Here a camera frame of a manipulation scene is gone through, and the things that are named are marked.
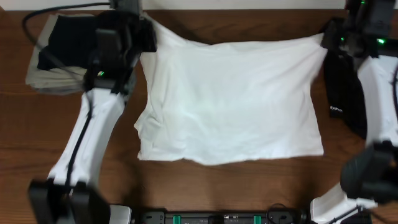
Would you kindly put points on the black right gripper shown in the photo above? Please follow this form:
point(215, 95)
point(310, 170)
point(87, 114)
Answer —
point(327, 41)

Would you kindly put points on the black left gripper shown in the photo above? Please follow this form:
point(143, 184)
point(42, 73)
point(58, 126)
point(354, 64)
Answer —
point(148, 33)

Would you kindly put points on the white printed t-shirt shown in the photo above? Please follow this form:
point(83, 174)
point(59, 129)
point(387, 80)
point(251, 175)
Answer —
point(229, 102)

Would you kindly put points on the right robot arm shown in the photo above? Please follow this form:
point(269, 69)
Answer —
point(369, 178)

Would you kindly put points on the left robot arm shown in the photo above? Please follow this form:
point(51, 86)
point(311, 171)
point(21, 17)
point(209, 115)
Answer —
point(70, 193)

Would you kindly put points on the black t-shirt with logo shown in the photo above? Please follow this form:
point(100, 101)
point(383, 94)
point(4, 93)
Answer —
point(344, 92)

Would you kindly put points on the black shorts with orange waistband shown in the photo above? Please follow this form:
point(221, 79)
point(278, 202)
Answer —
point(73, 40)

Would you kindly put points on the folded khaki trousers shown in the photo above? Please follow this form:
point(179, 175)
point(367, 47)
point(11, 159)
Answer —
point(54, 81)

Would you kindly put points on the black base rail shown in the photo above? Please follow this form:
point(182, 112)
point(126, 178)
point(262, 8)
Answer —
point(273, 216)

